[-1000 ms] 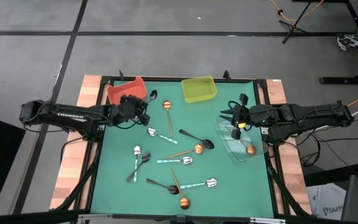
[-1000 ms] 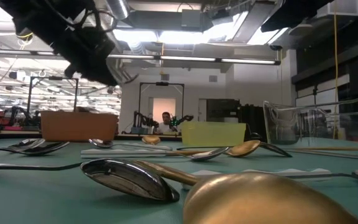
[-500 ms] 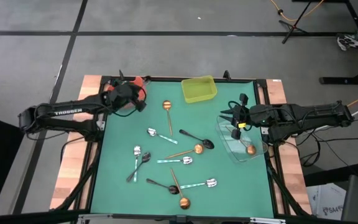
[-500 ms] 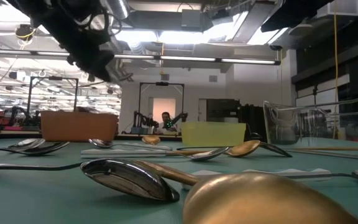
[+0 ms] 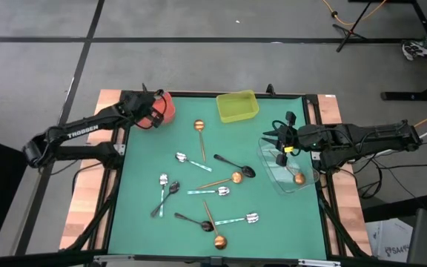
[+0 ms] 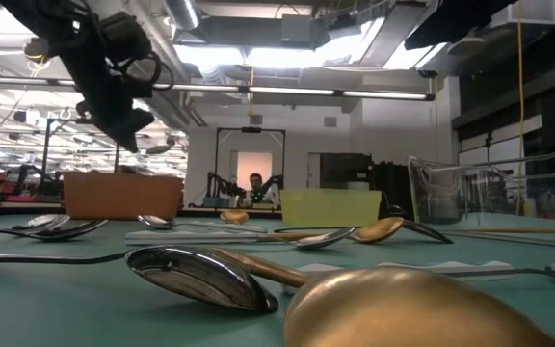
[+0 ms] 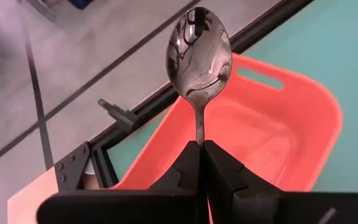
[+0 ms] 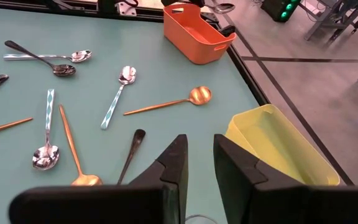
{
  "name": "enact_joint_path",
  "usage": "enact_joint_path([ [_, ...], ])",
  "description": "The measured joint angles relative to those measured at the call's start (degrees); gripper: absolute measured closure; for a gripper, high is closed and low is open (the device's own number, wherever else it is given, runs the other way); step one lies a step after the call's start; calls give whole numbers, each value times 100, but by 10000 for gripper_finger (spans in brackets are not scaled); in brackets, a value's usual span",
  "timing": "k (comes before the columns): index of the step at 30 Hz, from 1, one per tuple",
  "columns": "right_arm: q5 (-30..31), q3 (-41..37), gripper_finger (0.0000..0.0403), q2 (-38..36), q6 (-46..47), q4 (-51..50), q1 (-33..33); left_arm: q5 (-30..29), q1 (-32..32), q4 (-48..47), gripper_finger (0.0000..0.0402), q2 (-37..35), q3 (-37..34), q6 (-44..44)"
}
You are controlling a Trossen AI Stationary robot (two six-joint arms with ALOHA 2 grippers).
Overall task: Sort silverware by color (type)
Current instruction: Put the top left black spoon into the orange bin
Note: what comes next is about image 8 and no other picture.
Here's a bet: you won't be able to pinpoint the yellow-green plastic bin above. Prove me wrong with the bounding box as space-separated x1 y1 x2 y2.
224 104 341 187

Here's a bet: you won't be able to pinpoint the orange plastic bin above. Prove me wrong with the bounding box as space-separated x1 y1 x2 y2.
162 2 237 65

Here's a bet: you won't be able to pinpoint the silver spoon teal patterned handle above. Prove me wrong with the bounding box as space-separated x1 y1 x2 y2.
2 49 93 64
31 88 60 171
99 65 137 131

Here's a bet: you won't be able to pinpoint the black frame clamp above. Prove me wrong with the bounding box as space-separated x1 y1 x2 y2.
219 24 236 37

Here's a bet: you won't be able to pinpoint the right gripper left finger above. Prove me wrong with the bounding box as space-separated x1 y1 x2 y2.
8 133 189 224

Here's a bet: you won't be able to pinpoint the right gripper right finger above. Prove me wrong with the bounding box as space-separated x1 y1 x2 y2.
213 133 358 224

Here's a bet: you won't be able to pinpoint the copper spoon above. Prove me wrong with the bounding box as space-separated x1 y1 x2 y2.
0 116 34 137
58 104 104 187
122 85 213 116

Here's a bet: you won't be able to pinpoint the green table mat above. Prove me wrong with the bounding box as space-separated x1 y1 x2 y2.
0 6 260 224

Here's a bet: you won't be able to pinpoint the black computer tower green lights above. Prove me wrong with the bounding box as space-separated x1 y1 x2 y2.
260 0 303 23

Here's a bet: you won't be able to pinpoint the grey metal desk frame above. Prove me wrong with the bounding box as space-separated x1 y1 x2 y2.
298 0 358 47

